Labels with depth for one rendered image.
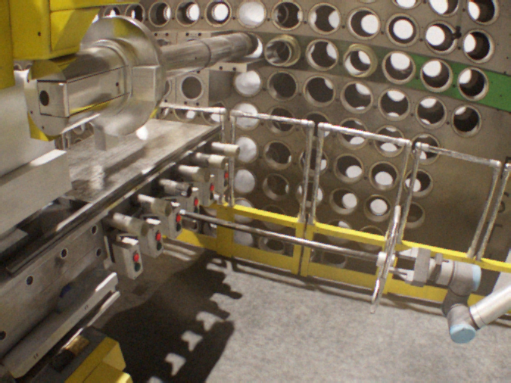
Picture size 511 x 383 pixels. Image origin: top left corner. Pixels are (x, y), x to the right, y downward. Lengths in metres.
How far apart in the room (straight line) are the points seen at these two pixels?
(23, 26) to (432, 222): 3.01
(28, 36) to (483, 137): 2.83
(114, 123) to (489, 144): 2.56
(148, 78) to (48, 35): 0.32
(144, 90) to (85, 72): 0.20
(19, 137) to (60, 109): 0.28
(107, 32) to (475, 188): 2.73
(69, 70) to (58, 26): 0.12
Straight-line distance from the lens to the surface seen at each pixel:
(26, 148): 1.26
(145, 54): 1.16
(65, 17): 0.96
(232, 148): 2.13
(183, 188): 1.71
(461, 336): 1.37
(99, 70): 1.09
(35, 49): 1.04
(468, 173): 3.12
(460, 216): 3.27
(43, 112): 1.10
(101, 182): 1.73
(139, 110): 1.20
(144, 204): 1.63
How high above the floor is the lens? 1.63
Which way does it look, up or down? 27 degrees down
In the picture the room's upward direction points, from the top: 4 degrees clockwise
